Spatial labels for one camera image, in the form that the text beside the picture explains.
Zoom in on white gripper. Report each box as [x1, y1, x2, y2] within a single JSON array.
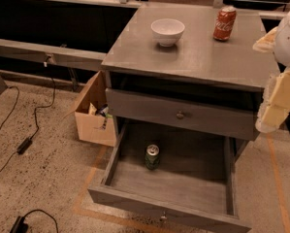
[[252, 11, 290, 133]]

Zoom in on green soda can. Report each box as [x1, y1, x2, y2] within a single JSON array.
[[145, 145, 160, 170]]

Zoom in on grey top drawer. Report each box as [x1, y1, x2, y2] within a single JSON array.
[[106, 88, 258, 141]]

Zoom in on red cola can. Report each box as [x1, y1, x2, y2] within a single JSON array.
[[213, 6, 237, 41]]

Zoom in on open middle drawer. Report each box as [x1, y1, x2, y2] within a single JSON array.
[[89, 120, 251, 233]]

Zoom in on grey wooden cabinet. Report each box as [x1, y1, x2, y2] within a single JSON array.
[[101, 3, 280, 162]]

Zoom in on white ceramic bowl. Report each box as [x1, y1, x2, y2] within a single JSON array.
[[151, 18, 185, 47]]

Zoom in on items inside cardboard box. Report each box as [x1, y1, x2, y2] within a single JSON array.
[[88, 103, 113, 130]]

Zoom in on cardboard box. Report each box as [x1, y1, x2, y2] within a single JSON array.
[[66, 71, 116, 147]]

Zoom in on black adapter bottom left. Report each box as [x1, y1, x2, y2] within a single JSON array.
[[9, 209, 60, 233]]

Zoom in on grey metal rail frame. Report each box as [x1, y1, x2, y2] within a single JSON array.
[[0, 0, 290, 92]]

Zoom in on black power adapter with cable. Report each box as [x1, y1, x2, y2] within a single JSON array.
[[0, 53, 57, 191]]

